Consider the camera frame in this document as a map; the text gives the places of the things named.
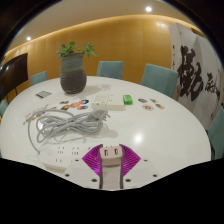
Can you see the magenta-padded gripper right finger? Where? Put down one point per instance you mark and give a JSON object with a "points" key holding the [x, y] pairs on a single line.
{"points": [[130, 160]]}

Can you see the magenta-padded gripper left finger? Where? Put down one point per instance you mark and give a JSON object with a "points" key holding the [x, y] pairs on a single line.
{"points": [[92, 160]]}

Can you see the small white charger block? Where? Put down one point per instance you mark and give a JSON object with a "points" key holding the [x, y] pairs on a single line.
{"points": [[111, 161]]}

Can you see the white power strip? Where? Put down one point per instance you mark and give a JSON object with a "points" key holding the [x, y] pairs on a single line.
{"points": [[55, 157]]}

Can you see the round colourful sticker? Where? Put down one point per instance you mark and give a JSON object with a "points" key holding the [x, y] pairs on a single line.
{"points": [[147, 107], [65, 107], [142, 100], [153, 100], [159, 106], [83, 101], [64, 102], [75, 105], [82, 107]]}

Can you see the white flat box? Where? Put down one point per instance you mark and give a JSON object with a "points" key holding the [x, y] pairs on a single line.
{"points": [[106, 101]]}

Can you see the small green box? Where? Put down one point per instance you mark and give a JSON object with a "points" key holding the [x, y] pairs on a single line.
{"points": [[127, 99]]}

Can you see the colourful sticker sheet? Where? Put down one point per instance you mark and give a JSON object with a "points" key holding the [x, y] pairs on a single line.
{"points": [[33, 115]]}

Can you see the grey ribbed pot with plant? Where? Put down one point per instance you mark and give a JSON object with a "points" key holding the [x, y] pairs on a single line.
{"points": [[72, 75]]}

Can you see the group of teal chairs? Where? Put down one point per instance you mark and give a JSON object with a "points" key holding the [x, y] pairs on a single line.
{"points": [[110, 70]]}

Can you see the white calligraphy folding screen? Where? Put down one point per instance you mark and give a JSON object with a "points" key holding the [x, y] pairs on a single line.
{"points": [[193, 73]]}

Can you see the group of ceiling lights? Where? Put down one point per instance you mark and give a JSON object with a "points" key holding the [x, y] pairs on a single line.
{"points": [[148, 9]]}

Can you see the black wall screen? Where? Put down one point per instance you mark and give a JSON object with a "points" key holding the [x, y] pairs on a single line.
{"points": [[13, 75]]}

